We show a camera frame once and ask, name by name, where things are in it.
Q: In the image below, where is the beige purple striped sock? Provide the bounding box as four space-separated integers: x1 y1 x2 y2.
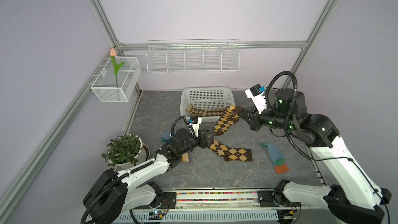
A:
181 153 191 163

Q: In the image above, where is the white wire wall basket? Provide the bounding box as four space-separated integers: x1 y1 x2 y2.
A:
91 57 142 103

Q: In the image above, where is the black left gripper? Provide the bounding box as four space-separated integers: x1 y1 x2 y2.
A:
179 129 216 156

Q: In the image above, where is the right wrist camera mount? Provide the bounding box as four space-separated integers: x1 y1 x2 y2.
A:
245 84 267 114

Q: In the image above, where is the white plastic perforated basket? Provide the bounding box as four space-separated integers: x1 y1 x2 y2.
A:
180 87 235 119

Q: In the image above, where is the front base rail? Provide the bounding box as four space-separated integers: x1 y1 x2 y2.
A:
90 186 349 211

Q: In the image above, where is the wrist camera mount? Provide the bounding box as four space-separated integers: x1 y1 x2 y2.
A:
245 84 267 114
189 117 202 137

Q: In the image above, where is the white wire wall shelf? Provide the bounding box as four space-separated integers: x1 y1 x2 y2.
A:
146 39 240 73

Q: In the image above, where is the pink artificial tulip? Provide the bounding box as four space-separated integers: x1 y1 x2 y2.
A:
110 48 124 88

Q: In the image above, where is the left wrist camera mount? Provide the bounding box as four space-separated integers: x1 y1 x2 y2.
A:
189 117 202 137

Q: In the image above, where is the blue green orange sock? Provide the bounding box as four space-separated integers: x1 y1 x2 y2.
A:
161 132 171 144

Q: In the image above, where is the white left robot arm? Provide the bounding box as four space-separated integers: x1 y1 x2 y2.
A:
80 116 216 224

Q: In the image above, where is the dark brown argyle sock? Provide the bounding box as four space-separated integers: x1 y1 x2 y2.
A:
213 105 245 136
209 140 253 162

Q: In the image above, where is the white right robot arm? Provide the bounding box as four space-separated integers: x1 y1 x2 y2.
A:
239 71 392 224

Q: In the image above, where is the green potted plant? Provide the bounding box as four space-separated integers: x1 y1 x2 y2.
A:
101 134 150 170

